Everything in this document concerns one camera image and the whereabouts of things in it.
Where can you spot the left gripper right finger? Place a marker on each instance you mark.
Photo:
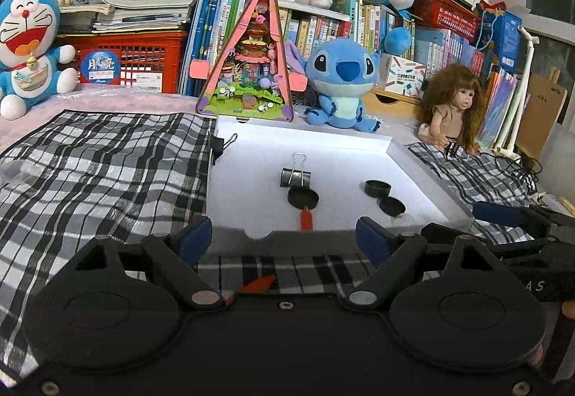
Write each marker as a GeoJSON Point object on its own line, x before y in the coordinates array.
{"type": "Point", "coordinates": [397, 260]}

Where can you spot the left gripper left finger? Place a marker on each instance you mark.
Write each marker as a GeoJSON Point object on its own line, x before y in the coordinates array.
{"type": "Point", "coordinates": [173, 257]}

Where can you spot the clear dome black capsule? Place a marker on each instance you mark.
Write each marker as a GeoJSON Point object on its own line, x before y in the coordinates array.
{"type": "Point", "coordinates": [391, 206]}

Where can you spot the black round cap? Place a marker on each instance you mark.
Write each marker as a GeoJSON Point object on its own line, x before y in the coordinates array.
{"type": "Point", "coordinates": [303, 197]}
{"type": "Point", "coordinates": [377, 188]}

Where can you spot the red plastic peg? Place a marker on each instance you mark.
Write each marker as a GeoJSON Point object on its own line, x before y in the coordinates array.
{"type": "Point", "coordinates": [306, 219]}
{"type": "Point", "coordinates": [259, 286]}

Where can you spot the black binder clip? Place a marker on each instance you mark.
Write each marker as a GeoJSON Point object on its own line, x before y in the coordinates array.
{"type": "Point", "coordinates": [296, 175]}

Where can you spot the person's right hand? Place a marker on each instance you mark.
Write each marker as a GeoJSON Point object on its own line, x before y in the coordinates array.
{"type": "Point", "coordinates": [568, 309]}

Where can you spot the black clip on box edge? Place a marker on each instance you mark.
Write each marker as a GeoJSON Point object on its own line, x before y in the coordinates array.
{"type": "Point", "coordinates": [219, 145]}

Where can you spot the white cardboard box tray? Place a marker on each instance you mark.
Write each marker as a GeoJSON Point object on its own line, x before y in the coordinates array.
{"type": "Point", "coordinates": [250, 211]}

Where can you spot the wooden drawer box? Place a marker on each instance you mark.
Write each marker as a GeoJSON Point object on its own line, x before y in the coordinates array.
{"type": "Point", "coordinates": [383, 103]}

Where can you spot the brown haired baby doll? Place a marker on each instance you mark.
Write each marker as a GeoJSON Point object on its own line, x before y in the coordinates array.
{"type": "Point", "coordinates": [452, 110]}

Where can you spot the Stitch plush toy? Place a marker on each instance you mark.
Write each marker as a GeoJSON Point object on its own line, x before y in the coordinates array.
{"type": "Point", "coordinates": [340, 72]}

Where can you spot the pink triangular miniature house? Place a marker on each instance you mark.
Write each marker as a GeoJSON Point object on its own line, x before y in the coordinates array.
{"type": "Point", "coordinates": [249, 77]}

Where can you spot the red plastic crate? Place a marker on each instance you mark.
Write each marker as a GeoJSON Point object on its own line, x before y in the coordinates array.
{"type": "Point", "coordinates": [149, 61]}

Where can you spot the Doraemon plush toy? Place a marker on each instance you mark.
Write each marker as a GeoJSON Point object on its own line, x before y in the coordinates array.
{"type": "Point", "coordinates": [32, 67]}

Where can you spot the blue cardboard box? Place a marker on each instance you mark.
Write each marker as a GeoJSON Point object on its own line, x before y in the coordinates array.
{"type": "Point", "coordinates": [499, 32]}

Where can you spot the red plastic basket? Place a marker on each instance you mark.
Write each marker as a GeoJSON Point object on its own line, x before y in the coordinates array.
{"type": "Point", "coordinates": [446, 14]}

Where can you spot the row of upright books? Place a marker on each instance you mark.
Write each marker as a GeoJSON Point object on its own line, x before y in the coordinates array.
{"type": "Point", "coordinates": [364, 21]}

